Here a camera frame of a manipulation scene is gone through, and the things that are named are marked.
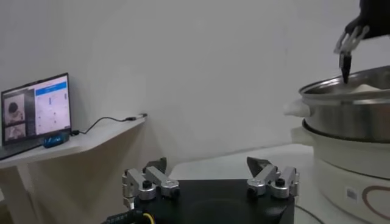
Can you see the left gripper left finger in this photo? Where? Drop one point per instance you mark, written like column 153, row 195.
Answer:
column 147, row 184

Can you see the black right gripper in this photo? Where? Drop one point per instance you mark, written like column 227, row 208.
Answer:
column 376, row 18

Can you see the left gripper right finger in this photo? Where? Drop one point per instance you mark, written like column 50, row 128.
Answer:
column 265, row 179

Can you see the white steamed baozi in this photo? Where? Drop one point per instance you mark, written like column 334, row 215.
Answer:
column 365, row 88

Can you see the stainless steel steamer basket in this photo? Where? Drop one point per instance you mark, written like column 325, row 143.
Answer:
column 350, row 118

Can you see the white electric cooker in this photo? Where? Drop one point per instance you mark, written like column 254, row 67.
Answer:
column 341, row 170

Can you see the white laptop desk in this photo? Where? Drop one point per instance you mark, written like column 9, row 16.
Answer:
column 76, row 146

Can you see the blue computer mouse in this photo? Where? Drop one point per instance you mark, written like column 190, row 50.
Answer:
column 55, row 140

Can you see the black laptop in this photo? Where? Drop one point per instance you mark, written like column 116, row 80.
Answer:
column 36, row 106

